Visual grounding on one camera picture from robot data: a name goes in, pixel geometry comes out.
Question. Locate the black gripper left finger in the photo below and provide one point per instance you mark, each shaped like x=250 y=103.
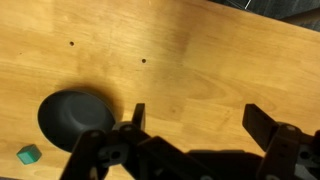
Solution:
x=90 y=150

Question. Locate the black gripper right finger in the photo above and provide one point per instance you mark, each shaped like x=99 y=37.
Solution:
x=283 y=150

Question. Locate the green block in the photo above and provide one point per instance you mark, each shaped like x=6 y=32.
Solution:
x=29 y=155

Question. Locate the black bowl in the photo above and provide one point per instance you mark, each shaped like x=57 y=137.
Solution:
x=76 y=113

